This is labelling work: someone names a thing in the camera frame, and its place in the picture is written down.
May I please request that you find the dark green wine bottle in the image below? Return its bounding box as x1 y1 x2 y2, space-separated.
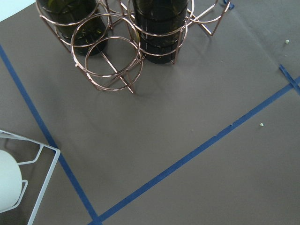
132 0 188 64

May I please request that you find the white cup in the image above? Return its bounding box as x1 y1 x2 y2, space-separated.
0 150 22 211

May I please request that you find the copper wire bottle rack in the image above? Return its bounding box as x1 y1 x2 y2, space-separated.
36 0 234 92

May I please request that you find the white wire cup rack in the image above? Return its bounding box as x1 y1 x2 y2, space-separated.
0 130 60 225

